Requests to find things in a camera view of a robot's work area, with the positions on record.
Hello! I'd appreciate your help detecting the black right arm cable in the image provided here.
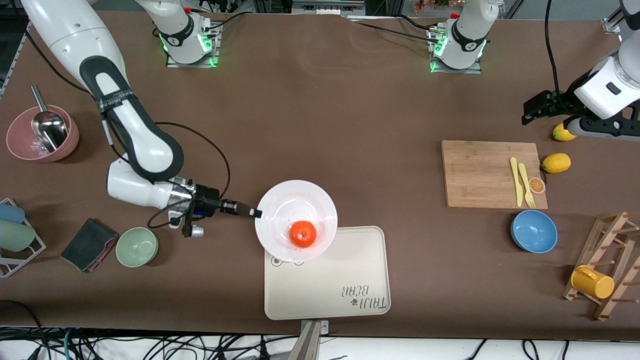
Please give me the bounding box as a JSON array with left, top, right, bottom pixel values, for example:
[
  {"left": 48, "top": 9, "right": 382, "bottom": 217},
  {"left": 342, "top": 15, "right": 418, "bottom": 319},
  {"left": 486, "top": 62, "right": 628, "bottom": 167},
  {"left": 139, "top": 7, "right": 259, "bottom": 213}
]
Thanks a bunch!
[{"left": 147, "top": 121, "right": 231, "bottom": 228}]

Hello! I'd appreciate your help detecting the orange fruit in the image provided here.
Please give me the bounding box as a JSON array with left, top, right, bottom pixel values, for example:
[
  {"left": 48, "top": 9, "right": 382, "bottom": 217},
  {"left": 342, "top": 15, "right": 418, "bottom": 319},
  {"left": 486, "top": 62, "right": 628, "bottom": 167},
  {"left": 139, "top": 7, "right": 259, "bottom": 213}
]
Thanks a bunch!
[{"left": 289, "top": 220, "right": 318, "bottom": 249}]

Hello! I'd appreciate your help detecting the black table cable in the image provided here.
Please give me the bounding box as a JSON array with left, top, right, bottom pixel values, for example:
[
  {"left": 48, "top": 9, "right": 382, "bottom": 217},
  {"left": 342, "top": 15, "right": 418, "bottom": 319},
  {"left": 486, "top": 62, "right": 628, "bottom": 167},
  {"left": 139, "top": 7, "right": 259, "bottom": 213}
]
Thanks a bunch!
[
  {"left": 347, "top": 14, "right": 438, "bottom": 43},
  {"left": 202, "top": 11, "right": 251, "bottom": 32}
]

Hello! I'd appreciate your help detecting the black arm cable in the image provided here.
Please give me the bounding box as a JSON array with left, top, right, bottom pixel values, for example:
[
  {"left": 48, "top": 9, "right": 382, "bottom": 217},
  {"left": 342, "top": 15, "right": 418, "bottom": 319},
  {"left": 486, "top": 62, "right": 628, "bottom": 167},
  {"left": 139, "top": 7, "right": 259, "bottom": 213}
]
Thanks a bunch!
[
  {"left": 147, "top": 121, "right": 231, "bottom": 228},
  {"left": 545, "top": 0, "right": 569, "bottom": 108}
]

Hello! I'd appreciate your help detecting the brown table cover cloth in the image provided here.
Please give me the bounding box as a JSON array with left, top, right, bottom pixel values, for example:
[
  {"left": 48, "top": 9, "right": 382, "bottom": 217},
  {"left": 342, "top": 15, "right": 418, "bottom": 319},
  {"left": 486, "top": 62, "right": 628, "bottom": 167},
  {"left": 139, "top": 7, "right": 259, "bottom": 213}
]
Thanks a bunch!
[{"left": 0, "top": 7, "right": 640, "bottom": 343}]

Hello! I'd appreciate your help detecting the white round plate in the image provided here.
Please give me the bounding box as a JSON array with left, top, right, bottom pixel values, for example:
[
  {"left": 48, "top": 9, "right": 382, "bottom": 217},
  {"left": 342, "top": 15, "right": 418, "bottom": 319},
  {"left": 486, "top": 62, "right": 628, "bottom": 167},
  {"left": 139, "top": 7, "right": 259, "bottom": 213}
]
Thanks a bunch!
[{"left": 254, "top": 179, "right": 339, "bottom": 262}]

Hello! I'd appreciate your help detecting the yellow lemon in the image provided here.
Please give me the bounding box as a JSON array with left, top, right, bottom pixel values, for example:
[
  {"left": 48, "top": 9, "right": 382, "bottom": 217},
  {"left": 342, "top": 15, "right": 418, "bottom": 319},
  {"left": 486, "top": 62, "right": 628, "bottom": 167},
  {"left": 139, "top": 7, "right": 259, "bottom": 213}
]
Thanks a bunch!
[
  {"left": 552, "top": 123, "right": 577, "bottom": 142},
  {"left": 542, "top": 153, "right": 572, "bottom": 174}
]

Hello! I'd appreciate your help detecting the colourful toy pile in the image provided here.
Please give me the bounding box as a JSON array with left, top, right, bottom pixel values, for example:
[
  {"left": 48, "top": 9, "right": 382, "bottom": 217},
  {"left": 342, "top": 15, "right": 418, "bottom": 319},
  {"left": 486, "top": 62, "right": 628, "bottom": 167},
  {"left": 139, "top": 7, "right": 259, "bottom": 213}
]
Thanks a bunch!
[{"left": 414, "top": 0, "right": 453, "bottom": 13}]

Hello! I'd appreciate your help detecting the aluminium frame profile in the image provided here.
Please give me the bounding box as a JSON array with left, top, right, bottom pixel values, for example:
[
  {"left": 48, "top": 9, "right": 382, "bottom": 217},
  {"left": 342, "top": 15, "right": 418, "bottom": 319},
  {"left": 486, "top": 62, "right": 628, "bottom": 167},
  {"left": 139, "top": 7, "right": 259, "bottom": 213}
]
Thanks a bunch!
[{"left": 602, "top": 9, "right": 624, "bottom": 35}]

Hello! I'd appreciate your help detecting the wooden mug rack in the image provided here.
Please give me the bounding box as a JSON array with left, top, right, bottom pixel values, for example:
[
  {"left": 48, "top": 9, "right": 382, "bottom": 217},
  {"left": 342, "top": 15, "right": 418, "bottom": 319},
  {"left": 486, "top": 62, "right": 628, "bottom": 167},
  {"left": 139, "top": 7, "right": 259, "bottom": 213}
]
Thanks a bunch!
[{"left": 562, "top": 211, "right": 640, "bottom": 322}]

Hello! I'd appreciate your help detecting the grey metal box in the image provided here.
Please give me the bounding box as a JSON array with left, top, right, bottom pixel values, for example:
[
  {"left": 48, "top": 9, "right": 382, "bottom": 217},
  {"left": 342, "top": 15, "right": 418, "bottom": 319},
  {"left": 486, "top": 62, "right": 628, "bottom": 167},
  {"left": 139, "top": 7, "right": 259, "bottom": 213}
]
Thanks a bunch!
[{"left": 291, "top": 0, "right": 367, "bottom": 15}]

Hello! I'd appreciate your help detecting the yellow plastic knife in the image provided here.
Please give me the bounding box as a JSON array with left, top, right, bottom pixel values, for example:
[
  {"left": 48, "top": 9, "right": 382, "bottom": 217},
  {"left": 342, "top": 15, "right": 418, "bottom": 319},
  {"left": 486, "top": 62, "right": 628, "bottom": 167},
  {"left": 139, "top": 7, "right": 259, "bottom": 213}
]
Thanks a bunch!
[{"left": 509, "top": 156, "right": 524, "bottom": 208}]

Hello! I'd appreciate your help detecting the white wire cup rack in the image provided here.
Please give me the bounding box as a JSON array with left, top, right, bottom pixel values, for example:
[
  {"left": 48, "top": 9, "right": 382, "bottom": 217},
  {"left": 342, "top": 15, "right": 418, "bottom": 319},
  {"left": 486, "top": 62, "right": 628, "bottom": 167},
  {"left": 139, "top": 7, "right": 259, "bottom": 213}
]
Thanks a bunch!
[{"left": 0, "top": 197, "right": 47, "bottom": 279}]

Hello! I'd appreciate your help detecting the yellow mug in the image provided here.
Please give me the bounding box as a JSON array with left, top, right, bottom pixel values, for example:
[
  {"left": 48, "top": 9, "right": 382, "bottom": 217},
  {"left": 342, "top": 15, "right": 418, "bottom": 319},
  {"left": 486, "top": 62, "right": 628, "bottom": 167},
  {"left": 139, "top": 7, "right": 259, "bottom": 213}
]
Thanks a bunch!
[{"left": 570, "top": 265, "right": 615, "bottom": 300}]

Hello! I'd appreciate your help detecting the dark grey folded cloth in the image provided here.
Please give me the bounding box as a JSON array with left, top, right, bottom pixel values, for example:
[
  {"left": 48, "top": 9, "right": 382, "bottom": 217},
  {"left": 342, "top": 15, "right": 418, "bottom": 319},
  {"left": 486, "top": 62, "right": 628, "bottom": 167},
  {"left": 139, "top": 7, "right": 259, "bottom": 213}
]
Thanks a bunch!
[{"left": 60, "top": 217, "right": 119, "bottom": 274}]

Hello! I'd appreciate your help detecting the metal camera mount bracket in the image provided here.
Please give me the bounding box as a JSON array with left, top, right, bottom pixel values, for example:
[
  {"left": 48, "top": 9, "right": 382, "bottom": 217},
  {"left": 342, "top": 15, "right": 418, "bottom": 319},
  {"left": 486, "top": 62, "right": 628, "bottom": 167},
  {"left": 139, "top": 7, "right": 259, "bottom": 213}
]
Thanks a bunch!
[{"left": 287, "top": 320, "right": 330, "bottom": 360}]

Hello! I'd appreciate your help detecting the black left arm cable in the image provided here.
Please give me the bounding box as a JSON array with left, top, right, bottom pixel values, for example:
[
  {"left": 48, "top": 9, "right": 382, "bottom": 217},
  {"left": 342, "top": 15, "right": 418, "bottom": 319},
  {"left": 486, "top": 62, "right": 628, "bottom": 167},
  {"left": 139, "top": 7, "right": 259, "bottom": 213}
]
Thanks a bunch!
[{"left": 545, "top": 0, "right": 569, "bottom": 108}]

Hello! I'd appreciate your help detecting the pink folded cloth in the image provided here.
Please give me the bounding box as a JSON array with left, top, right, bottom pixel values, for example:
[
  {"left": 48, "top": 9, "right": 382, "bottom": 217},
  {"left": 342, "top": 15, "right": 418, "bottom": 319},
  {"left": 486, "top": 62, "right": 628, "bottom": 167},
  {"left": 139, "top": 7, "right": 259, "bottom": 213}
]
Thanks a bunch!
[{"left": 85, "top": 239, "right": 118, "bottom": 274}]

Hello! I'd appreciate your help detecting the wooden cutting board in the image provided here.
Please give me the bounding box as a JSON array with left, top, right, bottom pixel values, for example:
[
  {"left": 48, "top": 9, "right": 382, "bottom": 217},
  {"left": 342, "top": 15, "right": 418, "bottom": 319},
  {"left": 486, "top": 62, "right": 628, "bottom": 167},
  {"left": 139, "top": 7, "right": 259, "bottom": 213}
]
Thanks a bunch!
[{"left": 441, "top": 140, "right": 549, "bottom": 210}]

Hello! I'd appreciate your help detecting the metal scoop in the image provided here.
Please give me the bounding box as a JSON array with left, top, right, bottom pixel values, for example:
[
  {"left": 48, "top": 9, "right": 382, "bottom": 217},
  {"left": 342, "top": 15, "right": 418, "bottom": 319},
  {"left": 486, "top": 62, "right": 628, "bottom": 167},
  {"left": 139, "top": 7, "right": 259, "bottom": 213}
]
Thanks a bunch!
[{"left": 31, "top": 85, "right": 69, "bottom": 153}]

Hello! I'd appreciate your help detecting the blue bowl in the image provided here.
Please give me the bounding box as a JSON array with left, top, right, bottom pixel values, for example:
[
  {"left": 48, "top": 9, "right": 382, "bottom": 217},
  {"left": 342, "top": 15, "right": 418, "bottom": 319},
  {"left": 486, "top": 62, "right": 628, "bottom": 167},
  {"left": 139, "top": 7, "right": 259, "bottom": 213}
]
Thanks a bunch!
[{"left": 510, "top": 209, "right": 559, "bottom": 254}]

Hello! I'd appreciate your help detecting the pink bowl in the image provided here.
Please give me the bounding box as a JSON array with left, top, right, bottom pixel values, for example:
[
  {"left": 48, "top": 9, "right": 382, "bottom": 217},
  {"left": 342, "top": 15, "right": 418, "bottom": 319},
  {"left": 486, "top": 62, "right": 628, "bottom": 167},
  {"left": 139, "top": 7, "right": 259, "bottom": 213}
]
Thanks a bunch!
[{"left": 6, "top": 105, "right": 80, "bottom": 163}]

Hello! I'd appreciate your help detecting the cream tray with bear print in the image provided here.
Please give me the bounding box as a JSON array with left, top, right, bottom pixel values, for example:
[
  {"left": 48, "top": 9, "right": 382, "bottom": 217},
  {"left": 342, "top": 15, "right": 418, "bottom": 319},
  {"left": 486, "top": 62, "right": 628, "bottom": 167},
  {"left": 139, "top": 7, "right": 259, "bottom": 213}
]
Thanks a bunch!
[{"left": 264, "top": 225, "right": 392, "bottom": 321}]

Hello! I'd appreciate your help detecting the pale blue cup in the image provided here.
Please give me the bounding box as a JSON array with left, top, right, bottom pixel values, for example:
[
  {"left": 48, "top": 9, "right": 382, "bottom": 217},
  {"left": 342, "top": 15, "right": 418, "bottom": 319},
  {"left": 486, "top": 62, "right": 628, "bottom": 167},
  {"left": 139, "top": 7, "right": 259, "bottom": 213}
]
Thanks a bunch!
[{"left": 0, "top": 202, "right": 26, "bottom": 224}]

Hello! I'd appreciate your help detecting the metal base plate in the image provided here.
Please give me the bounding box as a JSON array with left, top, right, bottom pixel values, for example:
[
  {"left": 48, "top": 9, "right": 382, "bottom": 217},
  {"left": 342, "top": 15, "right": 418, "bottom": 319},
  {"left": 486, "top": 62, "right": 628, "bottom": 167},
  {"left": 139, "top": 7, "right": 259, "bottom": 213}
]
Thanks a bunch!
[
  {"left": 166, "top": 22, "right": 220, "bottom": 68},
  {"left": 429, "top": 25, "right": 483, "bottom": 75}
]

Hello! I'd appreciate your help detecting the pale green bowl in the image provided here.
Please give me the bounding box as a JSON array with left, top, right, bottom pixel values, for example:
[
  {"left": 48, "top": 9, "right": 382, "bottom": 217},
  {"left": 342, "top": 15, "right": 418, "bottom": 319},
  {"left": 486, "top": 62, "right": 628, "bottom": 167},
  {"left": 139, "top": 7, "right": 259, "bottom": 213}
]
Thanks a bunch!
[{"left": 115, "top": 227, "right": 159, "bottom": 268}]

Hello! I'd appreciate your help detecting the pale green cup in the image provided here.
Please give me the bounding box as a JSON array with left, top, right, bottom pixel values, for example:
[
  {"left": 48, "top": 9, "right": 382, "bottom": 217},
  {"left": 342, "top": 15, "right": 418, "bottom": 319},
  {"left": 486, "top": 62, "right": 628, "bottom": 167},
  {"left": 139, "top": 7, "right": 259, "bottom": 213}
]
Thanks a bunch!
[{"left": 0, "top": 220, "right": 37, "bottom": 253}]

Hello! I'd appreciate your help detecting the yellow plastic fork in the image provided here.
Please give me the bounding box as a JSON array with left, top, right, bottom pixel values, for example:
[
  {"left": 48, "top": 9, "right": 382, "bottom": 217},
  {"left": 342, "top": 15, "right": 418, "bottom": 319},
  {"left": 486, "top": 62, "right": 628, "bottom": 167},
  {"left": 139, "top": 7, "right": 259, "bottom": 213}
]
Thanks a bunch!
[{"left": 517, "top": 162, "right": 537, "bottom": 209}]

